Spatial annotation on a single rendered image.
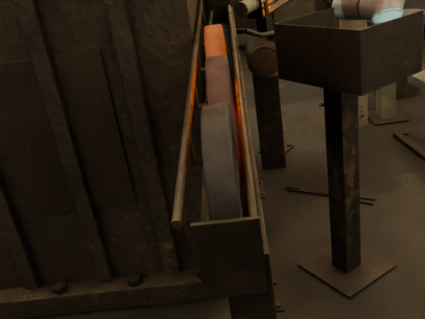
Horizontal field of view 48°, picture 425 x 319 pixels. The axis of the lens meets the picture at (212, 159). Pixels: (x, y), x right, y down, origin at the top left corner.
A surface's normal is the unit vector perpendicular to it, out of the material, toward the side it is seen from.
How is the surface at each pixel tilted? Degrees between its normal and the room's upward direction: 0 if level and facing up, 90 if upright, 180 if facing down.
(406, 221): 0
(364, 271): 0
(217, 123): 23
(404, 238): 0
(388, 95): 90
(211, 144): 40
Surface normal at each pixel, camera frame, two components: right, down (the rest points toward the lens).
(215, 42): -0.12, -0.47
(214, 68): -0.14, -0.66
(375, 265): -0.15, -0.90
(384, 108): -0.02, 0.42
